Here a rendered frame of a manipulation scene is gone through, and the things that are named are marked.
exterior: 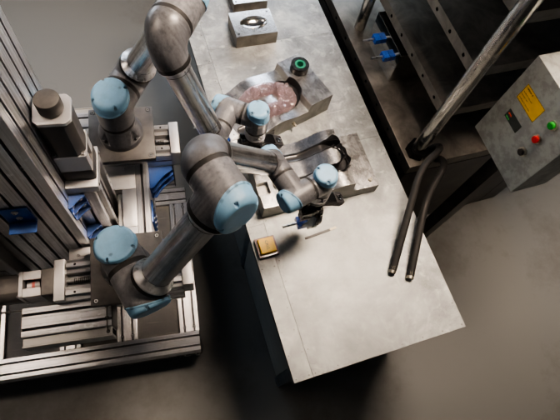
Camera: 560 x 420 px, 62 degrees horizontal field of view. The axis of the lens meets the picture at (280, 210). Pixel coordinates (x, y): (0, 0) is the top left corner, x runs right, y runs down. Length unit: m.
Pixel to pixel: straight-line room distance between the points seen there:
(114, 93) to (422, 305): 1.33
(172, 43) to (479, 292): 2.30
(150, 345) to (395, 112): 1.56
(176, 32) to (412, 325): 1.30
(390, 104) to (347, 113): 0.23
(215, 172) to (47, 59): 2.54
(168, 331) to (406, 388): 1.26
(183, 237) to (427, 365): 1.90
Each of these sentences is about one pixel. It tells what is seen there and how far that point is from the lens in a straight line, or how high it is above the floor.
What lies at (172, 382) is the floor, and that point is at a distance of 2.51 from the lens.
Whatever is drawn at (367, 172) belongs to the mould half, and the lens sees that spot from 1.97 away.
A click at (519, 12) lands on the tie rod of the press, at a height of 1.60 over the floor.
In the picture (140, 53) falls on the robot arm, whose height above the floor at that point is 1.37.
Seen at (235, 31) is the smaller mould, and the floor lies 0.87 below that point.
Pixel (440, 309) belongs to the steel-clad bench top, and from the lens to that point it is 1.93.
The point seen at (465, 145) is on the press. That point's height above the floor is 0.78.
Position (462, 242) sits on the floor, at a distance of 3.05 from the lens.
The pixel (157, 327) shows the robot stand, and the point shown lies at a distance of 2.34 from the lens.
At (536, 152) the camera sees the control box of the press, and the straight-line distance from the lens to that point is 1.81.
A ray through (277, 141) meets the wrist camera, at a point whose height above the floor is 1.06.
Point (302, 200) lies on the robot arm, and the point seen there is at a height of 1.27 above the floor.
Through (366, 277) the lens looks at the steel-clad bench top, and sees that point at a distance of 1.85.
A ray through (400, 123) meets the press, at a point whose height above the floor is 0.78.
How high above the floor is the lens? 2.49
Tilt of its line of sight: 65 degrees down
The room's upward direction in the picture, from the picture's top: 18 degrees clockwise
